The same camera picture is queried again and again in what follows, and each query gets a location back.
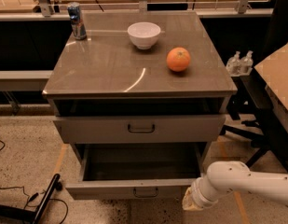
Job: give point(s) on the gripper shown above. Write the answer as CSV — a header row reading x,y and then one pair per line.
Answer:
x,y
197,197

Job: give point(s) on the grey drawer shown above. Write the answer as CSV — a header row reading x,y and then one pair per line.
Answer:
x,y
136,171
139,129

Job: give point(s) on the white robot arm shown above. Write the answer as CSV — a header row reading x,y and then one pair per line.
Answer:
x,y
225,177

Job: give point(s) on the grey top drawer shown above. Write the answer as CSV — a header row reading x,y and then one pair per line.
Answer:
x,y
139,129

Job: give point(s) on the grey drawer cabinet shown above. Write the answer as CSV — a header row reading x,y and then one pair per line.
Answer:
x,y
107,76

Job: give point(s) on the black office chair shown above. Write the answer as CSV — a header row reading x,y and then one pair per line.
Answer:
x,y
274,137

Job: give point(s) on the orange fruit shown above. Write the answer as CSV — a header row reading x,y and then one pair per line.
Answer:
x,y
178,59

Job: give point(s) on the clear sanitizer bottle right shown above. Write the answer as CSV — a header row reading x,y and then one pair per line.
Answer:
x,y
246,62

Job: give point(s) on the brown wooden table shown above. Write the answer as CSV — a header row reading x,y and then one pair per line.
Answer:
x,y
274,70

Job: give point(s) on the white ceramic bowl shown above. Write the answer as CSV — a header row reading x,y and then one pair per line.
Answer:
x,y
144,35

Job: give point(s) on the blue silver drink can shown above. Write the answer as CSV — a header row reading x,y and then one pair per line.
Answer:
x,y
76,20

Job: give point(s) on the grey metal rail bench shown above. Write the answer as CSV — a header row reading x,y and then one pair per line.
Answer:
x,y
23,80

